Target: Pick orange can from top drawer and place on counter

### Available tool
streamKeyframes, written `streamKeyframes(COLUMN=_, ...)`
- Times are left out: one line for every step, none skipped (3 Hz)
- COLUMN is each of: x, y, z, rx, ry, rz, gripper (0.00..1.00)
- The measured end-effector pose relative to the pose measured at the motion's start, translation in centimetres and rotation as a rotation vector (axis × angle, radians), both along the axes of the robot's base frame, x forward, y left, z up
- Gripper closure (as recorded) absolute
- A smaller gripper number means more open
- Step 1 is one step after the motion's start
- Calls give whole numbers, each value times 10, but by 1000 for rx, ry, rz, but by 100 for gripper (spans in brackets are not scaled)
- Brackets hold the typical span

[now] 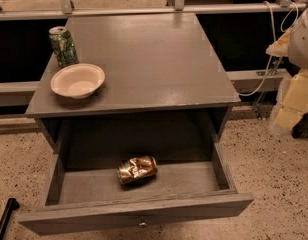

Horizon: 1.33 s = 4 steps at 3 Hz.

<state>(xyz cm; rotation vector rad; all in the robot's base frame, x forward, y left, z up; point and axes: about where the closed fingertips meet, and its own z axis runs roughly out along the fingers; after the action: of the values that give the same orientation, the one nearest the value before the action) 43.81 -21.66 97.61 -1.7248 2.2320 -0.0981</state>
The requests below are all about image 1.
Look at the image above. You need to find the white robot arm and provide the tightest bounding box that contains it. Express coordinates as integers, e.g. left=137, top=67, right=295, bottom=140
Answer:
left=266, top=6, right=308, bottom=131

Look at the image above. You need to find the open grey top drawer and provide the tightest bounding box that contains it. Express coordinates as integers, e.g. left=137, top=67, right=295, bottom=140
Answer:
left=18, top=142, right=253, bottom=235

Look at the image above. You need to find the small metal drawer knob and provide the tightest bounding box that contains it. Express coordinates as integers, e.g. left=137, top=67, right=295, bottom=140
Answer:
left=138, top=219, right=148, bottom=228

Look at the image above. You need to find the green soda can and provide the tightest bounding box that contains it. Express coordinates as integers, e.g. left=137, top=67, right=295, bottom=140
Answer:
left=49, top=26, right=78, bottom=68

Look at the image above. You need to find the grey wooden cabinet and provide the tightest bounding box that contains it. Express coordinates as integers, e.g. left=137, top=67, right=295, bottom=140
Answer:
left=26, top=13, right=240, bottom=157

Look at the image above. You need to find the white paper bowl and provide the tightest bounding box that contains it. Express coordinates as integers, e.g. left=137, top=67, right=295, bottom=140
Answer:
left=50, top=63, right=105, bottom=99

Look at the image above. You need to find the black bar on floor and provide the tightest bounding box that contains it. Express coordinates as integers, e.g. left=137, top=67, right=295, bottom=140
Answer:
left=0, top=198, right=20, bottom=240

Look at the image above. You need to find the metal railing frame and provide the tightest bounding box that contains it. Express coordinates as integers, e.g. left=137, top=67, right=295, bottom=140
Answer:
left=0, top=0, right=308, bottom=22

